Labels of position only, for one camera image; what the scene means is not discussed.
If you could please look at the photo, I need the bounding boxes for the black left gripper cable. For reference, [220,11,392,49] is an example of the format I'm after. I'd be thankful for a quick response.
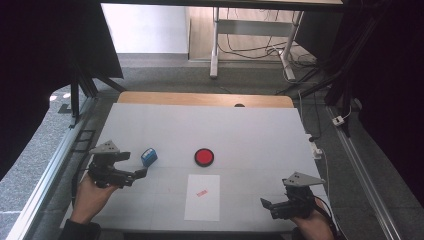
[70,159,92,208]

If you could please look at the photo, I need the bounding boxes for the person's right hand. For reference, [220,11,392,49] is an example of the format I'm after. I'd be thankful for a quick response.
[289,199,336,240]

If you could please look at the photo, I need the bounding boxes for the black stand legs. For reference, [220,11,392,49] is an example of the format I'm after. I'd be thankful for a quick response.
[275,64,355,108]

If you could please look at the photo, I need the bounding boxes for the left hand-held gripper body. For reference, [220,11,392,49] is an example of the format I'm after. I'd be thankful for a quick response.
[87,139,136,190]

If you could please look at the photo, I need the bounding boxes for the wooden table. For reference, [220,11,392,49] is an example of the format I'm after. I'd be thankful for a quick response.
[117,91,295,109]

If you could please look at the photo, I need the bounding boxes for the black floor bracket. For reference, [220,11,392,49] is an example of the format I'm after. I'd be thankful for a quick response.
[73,129,97,154]

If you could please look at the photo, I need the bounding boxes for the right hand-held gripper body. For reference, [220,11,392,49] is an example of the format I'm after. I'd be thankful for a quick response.
[270,171,326,221]

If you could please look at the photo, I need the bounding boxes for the white table cover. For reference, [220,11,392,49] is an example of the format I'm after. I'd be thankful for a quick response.
[59,102,332,233]

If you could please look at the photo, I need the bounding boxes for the red ink pad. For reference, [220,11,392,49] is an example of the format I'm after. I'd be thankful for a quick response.
[194,148,215,168]

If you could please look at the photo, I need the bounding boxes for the aluminium floor rail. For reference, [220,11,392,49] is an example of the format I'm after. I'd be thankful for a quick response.
[6,96,101,240]
[326,106,403,240]

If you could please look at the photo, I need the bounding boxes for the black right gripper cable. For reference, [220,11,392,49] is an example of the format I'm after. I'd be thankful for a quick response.
[313,196,345,240]

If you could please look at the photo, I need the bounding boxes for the white paper sheet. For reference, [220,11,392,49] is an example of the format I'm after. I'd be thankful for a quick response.
[183,173,221,222]

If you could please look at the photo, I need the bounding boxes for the person's left hand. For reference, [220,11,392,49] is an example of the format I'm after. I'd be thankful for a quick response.
[69,174,118,225]

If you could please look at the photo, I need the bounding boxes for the white desk frame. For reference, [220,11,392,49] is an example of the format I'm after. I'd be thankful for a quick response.
[209,6,305,82]

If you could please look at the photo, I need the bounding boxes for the black floor cable tangle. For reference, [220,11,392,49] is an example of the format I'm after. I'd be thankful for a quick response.
[218,8,318,69]

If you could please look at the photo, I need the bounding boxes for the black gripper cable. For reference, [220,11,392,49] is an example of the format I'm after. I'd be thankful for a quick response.
[313,196,345,240]
[70,159,92,208]

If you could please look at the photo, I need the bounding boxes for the white power strip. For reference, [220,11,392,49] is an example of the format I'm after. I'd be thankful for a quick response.
[305,133,324,160]

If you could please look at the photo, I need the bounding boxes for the black curtain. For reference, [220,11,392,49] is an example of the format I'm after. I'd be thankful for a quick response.
[328,0,424,208]
[0,0,124,181]

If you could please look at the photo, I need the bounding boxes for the blue stamp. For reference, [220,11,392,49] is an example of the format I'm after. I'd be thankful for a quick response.
[140,147,159,168]

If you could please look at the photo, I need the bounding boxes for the black tripod stand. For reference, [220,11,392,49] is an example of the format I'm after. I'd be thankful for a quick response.
[58,64,128,130]

